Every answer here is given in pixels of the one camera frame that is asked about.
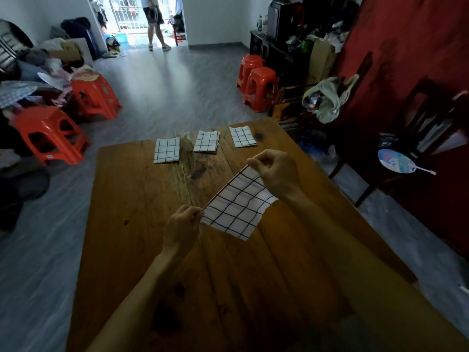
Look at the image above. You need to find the person's left hand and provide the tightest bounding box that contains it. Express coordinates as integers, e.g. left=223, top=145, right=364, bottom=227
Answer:
left=162, top=205, right=204, bottom=259

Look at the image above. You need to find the person's right hand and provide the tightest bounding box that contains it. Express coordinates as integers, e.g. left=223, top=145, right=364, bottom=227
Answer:
left=246, top=149, right=303, bottom=200

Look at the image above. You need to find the white black-checked cloth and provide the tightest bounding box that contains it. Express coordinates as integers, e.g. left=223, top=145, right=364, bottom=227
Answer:
left=153, top=138, right=181, bottom=165
left=193, top=130, right=221, bottom=154
left=200, top=165, right=279, bottom=242
left=229, top=126, right=257, bottom=149

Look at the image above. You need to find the person's right forearm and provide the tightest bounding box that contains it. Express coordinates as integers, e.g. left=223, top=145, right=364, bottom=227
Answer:
left=279, top=187, right=469, bottom=352

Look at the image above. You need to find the person's left forearm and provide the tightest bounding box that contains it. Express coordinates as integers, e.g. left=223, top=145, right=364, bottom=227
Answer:
left=86, top=250, right=188, bottom=352

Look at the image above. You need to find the folded white black-checked cloth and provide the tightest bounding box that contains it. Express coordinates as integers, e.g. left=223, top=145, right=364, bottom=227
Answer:
left=193, top=130, right=221, bottom=154
left=153, top=138, right=181, bottom=165
left=229, top=126, right=257, bottom=149

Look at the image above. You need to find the wooden table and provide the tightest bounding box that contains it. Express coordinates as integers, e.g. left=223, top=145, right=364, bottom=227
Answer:
left=66, top=117, right=418, bottom=352

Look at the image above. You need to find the orange plastic stool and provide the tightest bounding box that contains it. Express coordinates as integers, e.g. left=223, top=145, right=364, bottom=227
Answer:
left=243, top=66, right=279, bottom=113
left=237, top=54, right=265, bottom=94
left=70, top=71, right=123, bottom=121
left=12, top=105, right=92, bottom=166

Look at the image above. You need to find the beige cloth bag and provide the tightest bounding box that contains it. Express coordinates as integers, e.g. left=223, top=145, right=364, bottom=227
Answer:
left=301, top=73, right=360, bottom=124

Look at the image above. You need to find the black cabinet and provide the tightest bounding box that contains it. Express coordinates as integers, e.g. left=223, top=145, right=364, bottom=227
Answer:
left=249, top=30, right=312, bottom=88

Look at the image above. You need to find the brown paper bag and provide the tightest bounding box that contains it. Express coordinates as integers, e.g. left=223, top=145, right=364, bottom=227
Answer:
left=306, top=39, right=338, bottom=86

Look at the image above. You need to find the round colourful hand fan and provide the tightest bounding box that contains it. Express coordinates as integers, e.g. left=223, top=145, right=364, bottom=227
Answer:
left=377, top=149, right=437, bottom=176

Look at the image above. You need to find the black appliance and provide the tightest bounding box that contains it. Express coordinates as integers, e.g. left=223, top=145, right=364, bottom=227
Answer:
left=267, top=0, right=305, bottom=42

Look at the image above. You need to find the dark wooden chair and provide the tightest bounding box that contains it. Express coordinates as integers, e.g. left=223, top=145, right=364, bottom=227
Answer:
left=328, top=77, right=469, bottom=209

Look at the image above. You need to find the red curtain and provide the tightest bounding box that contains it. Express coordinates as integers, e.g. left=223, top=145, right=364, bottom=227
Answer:
left=331, top=0, right=469, bottom=261

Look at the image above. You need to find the dark blue suitcase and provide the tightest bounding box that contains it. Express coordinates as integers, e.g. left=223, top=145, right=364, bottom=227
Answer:
left=60, top=17, right=100, bottom=61

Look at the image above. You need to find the pile of clothes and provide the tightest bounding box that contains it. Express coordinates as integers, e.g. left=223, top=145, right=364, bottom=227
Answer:
left=0, top=18, right=96, bottom=118

